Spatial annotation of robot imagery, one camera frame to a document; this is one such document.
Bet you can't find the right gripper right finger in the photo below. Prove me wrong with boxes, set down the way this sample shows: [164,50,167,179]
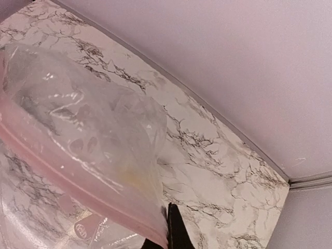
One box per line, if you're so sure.
[167,203,195,249]

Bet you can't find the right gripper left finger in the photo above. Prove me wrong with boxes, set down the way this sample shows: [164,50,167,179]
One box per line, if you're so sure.
[141,239,162,249]

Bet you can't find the yellow pear toy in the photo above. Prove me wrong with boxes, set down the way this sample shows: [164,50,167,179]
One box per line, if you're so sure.
[119,171,148,191]

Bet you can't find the clear zip top bag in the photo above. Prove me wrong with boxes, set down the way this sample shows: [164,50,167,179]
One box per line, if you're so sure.
[1,44,168,248]

